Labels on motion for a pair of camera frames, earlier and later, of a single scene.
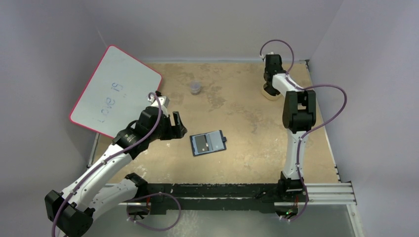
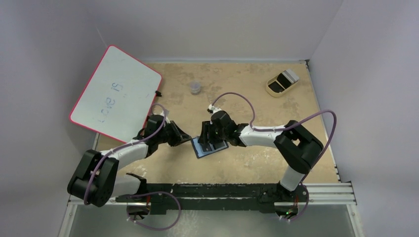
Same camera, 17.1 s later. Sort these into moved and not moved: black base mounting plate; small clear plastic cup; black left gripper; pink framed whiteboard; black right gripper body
Moved: black right gripper body; black left gripper
Not moved: black base mounting plate; pink framed whiteboard; small clear plastic cup
